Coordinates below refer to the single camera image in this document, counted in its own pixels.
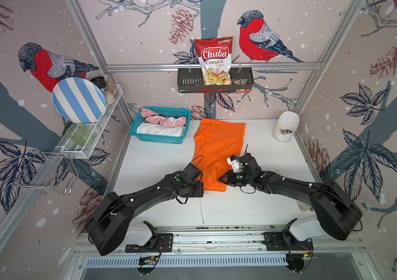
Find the orange garment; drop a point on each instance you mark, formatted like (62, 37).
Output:
(216, 141)

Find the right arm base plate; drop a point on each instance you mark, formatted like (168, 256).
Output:
(278, 241)

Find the blue striped plate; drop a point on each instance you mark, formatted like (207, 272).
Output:
(78, 100)

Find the white shorts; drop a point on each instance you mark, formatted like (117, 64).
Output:
(160, 130)

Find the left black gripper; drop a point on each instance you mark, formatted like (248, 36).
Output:
(200, 191)

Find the white ceramic holder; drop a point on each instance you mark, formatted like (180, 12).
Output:
(286, 127)

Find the white wire wall rack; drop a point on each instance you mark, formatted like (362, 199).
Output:
(73, 162)

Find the black wall shelf basket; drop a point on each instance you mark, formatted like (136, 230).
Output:
(194, 81)

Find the clear spice jar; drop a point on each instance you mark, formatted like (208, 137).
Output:
(111, 90)

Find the pink patterned garment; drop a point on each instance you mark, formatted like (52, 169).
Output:
(155, 118)

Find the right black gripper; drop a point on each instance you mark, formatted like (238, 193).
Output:
(229, 178)

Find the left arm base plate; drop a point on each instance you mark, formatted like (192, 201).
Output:
(160, 242)

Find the green glass cup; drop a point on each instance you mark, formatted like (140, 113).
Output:
(79, 134)

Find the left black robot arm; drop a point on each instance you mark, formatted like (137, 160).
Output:
(107, 226)

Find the aluminium mounting rail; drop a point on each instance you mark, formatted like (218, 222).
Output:
(219, 240)

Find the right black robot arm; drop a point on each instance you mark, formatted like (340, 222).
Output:
(335, 213)

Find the red Chuba chips bag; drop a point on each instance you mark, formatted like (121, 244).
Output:
(215, 58)

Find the teal plastic basket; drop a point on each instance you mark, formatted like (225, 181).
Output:
(166, 112)

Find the dark lid spice jar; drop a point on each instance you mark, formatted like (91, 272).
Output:
(100, 82)

